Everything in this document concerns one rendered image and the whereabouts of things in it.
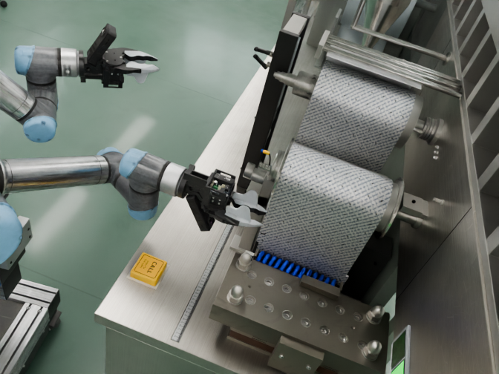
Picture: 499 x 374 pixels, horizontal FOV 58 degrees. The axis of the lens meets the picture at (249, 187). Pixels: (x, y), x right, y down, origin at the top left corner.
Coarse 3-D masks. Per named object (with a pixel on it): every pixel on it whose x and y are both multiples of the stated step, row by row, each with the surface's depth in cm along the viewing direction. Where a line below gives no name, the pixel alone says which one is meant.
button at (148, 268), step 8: (144, 256) 116; (152, 256) 117; (136, 264) 114; (144, 264) 114; (152, 264) 115; (160, 264) 115; (136, 272) 112; (144, 272) 112; (152, 272) 113; (160, 272) 114; (144, 280) 113; (152, 280) 112
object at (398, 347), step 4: (404, 332) 82; (400, 336) 83; (404, 336) 82; (400, 340) 83; (404, 340) 81; (396, 344) 84; (400, 344) 82; (404, 344) 80; (396, 348) 83; (400, 348) 81; (404, 348) 80; (396, 352) 83; (400, 352) 81; (396, 356) 82; (400, 356) 80; (392, 360) 83; (396, 360) 81; (392, 364) 82
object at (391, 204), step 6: (396, 186) 98; (396, 192) 96; (390, 198) 95; (396, 198) 95; (390, 204) 95; (390, 210) 95; (384, 216) 95; (390, 216) 95; (384, 222) 96; (378, 228) 98
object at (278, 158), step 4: (280, 152) 100; (284, 152) 101; (276, 156) 99; (280, 156) 100; (276, 160) 99; (280, 160) 99; (276, 164) 99; (280, 164) 99; (272, 168) 99; (276, 168) 99; (272, 172) 99; (276, 172) 99; (268, 176) 101; (272, 176) 100; (272, 180) 101
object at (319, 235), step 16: (272, 208) 102; (288, 208) 101; (304, 208) 100; (320, 208) 98; (272, 224) 106; (288, 224) 104; (304, 224) 103; (320, 224) 101; (336, 224) 100; (352, 224) 98; (368, 224) 97; (256, 240) 111; (272, 240) 109; (288, 240) 107; (304, 240) 106; (320, 240) 104; (336, 240) 103; (352, 240) 101; (304, 256) 109; (320, 256) 107; (336, 256) 106; (352, 256) 104
